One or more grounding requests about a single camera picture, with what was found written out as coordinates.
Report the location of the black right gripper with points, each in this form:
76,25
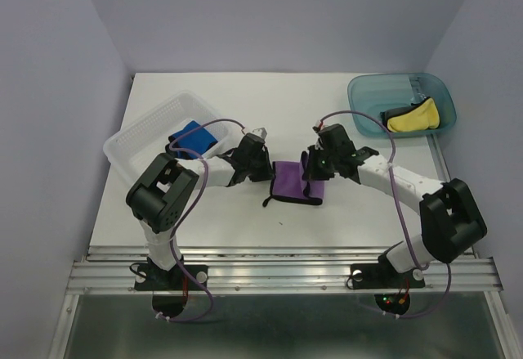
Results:
310,172

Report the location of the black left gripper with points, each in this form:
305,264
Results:
267,172

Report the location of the purple microfiber towel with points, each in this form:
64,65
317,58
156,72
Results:
288,185

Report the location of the blue microfiber towel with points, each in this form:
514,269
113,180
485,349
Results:
199,141

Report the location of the yellow and black towel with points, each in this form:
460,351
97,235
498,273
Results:
414,118

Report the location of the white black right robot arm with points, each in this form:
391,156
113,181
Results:
450,219

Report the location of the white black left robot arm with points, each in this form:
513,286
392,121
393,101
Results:
158,199

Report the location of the teal translucent plastic bin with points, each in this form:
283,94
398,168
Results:
372,94

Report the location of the white perforated plastic basket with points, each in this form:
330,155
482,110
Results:
132,149

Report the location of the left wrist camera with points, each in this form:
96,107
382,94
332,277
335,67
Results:
259,132

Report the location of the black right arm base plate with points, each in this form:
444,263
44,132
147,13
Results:
377,277

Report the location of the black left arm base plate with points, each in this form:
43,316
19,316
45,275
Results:
150,278

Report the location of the aluminium mounting rail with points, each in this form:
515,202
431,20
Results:
272,270

